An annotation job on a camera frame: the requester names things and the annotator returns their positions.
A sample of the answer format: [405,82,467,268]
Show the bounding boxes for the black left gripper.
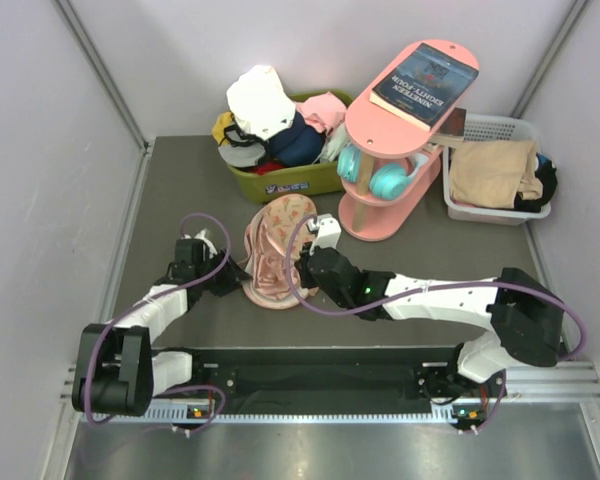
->
[196,247,252,297]

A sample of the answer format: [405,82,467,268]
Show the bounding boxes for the pink satin bra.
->
[243,214,299,310]

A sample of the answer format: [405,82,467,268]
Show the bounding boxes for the floral mesh laundry bag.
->
[243,194,319,311]

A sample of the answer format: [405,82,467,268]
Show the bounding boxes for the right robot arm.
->
[294,246,563,396]

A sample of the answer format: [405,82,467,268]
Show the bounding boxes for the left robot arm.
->
[71,236,251,424]

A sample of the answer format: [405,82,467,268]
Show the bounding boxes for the navy blue bra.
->
[269,112,325,167]

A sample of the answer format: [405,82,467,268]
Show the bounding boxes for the green plastic bin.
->
[221,90,352,203]

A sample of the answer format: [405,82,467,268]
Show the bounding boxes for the teal headphones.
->
[337,145,429,200]

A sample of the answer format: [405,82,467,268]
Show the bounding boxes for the red garment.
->
[246,160,285,175]

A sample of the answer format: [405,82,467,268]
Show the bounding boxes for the pink wooden shelf stand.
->
[336,39,480,243]

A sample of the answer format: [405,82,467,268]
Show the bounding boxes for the pink garment in bin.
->
[296,92,347,136]

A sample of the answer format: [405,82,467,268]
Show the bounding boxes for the yellow garment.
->
[212,111,235,146]

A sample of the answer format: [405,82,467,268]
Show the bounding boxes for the white garment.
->
[226,65,296,140]

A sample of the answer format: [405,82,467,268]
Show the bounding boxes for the white plastic basket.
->
[442,114,552,226]

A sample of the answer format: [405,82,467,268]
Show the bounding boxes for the beige folded cloth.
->
[449,140,544,209]

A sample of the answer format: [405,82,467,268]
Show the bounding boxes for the nineteen eighty-four book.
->
[369,43,479,131]

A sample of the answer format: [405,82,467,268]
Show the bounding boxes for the black garment in basket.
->
[513,154,560,214]

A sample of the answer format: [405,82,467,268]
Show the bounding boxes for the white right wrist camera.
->
[307,214,341,249]

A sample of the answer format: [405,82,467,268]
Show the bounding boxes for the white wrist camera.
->
[193,228,218,258]
[307,214,341,249]

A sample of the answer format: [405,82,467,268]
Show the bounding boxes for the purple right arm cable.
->
[284,214,587,435]

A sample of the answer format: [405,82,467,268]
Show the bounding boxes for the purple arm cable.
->
[284,214,587,435]
[79,213,231,426]

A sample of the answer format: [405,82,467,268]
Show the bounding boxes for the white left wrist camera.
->
[193,228,218,258]

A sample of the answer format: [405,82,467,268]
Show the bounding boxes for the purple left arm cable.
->
[79,213,231,426]

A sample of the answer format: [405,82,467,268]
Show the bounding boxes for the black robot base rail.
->
[191,347,499,416]

